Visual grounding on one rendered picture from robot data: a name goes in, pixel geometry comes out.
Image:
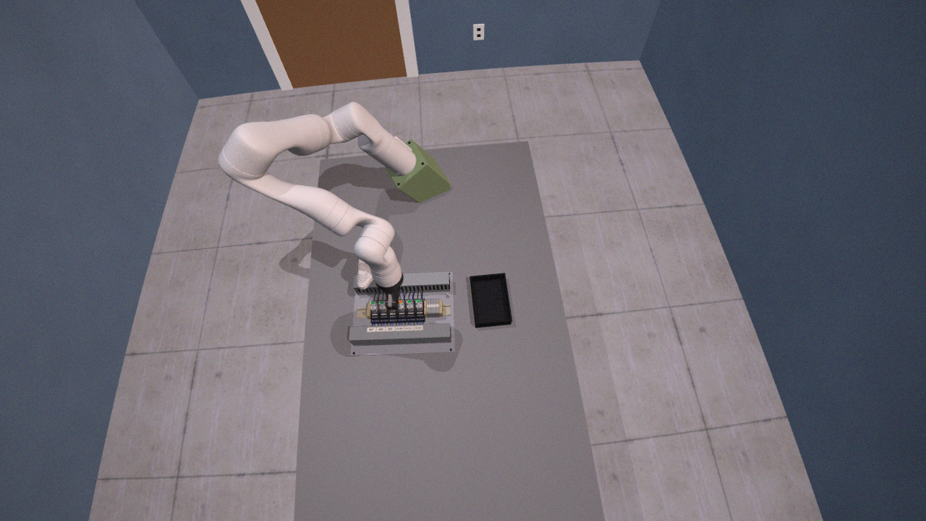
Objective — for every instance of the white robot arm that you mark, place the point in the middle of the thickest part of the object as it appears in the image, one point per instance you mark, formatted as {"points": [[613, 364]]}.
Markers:
{"points": [[253, 146]]}

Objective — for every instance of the black rectangular tray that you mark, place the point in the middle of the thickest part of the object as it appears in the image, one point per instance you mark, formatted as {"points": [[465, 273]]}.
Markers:
{"points": [[490, 300]]}

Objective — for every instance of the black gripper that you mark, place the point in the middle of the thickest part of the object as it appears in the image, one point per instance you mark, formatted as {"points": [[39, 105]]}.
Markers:
{"points": [[391, 295]]}

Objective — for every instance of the grey relay panel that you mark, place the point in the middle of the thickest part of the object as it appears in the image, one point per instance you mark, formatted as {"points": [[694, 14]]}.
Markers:
{"points": [[431, 331]]}

